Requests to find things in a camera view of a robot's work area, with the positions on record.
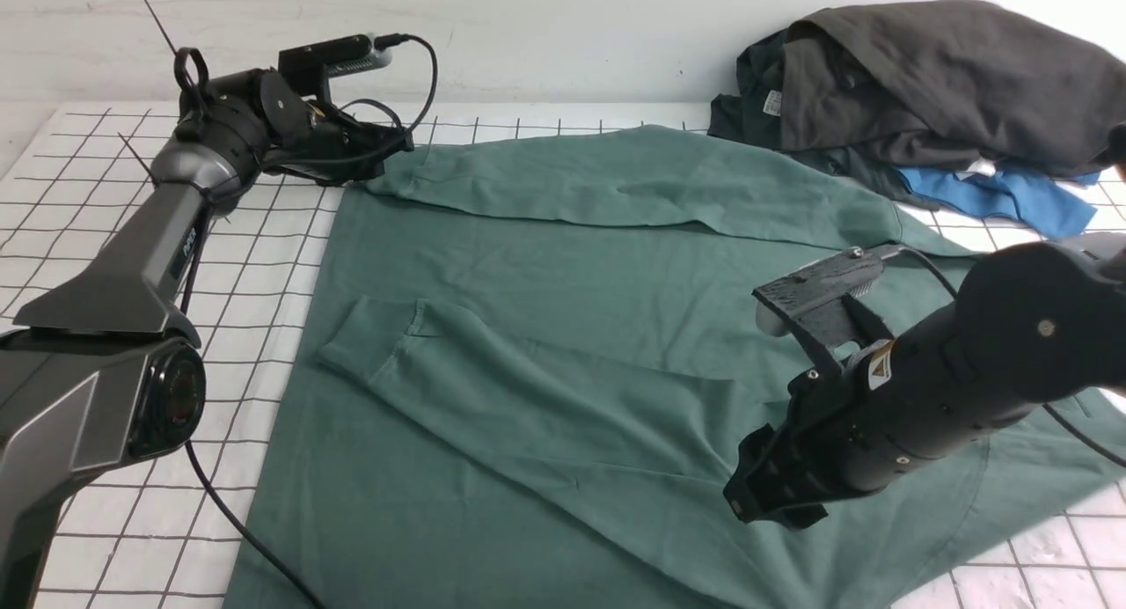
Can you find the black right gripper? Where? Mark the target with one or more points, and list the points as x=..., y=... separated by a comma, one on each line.
x=827, y=450

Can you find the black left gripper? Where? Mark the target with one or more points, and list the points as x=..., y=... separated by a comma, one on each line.
x=341, y=148

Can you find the green long sleeve shirt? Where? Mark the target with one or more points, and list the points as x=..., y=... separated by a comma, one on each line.
x=527, y=366

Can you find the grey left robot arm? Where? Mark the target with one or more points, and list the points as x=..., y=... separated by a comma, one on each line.
x=105, y=370

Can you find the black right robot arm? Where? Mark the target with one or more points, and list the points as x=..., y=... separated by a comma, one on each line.
x=1030, y=325

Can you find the blue garment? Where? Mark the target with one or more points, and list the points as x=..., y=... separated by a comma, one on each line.
x=1004, y=190

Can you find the dark green garment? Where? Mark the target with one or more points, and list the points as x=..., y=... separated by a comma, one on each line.
x=752, y=116

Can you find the dark grey garment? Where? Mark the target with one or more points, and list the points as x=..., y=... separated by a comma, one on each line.
x=944, y=83

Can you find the white grid tablecloth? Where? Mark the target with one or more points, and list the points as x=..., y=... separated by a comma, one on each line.
x=149, y=537

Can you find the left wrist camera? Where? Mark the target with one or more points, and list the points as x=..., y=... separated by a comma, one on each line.
x=309, y=69

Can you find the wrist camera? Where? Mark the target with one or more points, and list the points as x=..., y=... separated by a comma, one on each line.
x=309, y=69
x=819, y=305

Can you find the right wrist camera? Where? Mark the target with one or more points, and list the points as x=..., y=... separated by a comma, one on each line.
x=819, y=305

